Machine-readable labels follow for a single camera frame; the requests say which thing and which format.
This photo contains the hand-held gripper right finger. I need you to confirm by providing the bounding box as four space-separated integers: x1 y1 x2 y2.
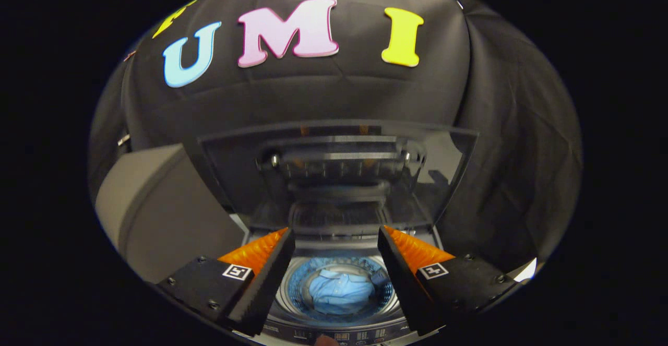
377 225 520 336

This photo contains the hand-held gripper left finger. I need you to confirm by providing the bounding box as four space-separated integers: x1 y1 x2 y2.
156 227 296 337

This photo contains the light blue polo shirt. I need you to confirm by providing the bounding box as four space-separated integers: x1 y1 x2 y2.
308 268 377 315

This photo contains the dark glass washing machine lid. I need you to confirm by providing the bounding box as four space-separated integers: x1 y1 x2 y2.
183 120 480 232

